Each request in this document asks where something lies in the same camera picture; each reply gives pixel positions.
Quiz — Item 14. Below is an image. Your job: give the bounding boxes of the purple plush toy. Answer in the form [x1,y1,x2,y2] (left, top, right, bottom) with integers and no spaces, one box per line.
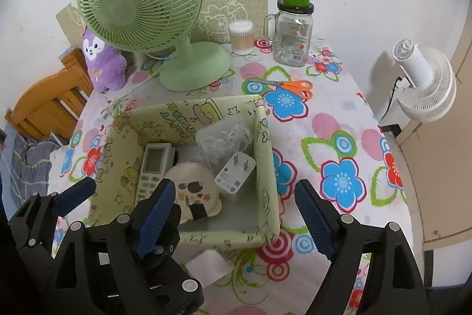
[81,26,128,92]

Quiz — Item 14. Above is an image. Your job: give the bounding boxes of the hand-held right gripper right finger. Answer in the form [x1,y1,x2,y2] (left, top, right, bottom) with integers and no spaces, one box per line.
[294,178,430,315]

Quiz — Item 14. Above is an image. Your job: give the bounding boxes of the round printed compact mirror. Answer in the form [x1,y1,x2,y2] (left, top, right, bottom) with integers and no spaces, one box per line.
[162,162,223,220]

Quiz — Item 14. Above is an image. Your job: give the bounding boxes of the white remote control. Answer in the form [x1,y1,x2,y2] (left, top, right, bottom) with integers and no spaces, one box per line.
[135,143,176,207]

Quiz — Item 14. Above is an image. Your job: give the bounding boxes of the white fan cable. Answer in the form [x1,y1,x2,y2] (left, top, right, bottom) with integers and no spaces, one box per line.
[129,58,174,91]

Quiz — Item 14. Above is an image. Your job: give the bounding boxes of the cotton swab container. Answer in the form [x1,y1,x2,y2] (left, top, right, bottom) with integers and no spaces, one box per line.
[229,20,254,55]

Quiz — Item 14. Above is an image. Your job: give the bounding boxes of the grey plaid cloth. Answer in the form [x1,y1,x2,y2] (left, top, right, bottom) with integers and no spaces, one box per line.
[0,132,61,212]

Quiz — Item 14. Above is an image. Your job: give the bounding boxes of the printed yellow storage box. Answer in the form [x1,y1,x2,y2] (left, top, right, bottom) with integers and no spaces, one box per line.
[88,94,281,250]

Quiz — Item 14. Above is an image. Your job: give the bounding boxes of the white charger adapter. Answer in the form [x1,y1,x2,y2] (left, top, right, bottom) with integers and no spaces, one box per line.
[215,151,257,195]

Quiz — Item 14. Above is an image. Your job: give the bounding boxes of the clear container of white clips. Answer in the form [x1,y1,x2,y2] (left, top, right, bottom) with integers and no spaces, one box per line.
[195,117,254,175]

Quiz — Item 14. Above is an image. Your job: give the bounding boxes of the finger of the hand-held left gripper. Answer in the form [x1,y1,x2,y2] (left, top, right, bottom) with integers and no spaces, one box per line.
[9,177,97,257]
[149,206,205,315]

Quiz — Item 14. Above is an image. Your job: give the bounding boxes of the white rectangular block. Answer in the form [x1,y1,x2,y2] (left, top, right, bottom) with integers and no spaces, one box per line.
[184,250,235,288]

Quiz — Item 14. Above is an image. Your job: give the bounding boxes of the floral tablecloth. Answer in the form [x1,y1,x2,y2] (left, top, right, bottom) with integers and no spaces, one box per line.
[48,36,412,315]

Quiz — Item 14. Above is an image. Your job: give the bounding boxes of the green desk fan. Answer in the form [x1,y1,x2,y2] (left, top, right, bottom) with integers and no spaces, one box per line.
[76,0,233,92]

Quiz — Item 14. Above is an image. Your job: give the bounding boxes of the glass jar mug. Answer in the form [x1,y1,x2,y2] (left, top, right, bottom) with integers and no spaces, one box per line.
[263,0,315,68]

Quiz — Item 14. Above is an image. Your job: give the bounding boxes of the white circulating fan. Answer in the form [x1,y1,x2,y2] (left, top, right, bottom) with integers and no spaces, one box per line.
[391,38,457,123]

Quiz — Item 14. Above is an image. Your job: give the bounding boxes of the orange handled scissors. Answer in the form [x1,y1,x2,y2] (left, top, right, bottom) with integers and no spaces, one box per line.
[248,78,314,101]

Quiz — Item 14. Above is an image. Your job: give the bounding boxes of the wooden chair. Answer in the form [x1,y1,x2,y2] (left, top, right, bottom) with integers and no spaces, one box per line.
[5,47,94,146]

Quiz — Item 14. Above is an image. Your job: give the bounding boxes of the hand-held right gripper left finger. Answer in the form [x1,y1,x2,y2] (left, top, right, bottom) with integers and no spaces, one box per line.
[44,178,177,315]

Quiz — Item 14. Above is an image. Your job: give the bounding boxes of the black fan power cable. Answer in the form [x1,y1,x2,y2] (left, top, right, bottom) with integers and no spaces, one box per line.
[380,77,404,122]

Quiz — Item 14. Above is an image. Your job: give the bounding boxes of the beige wooden door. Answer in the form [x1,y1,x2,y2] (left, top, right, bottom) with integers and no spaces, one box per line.
[396,1,472,253]

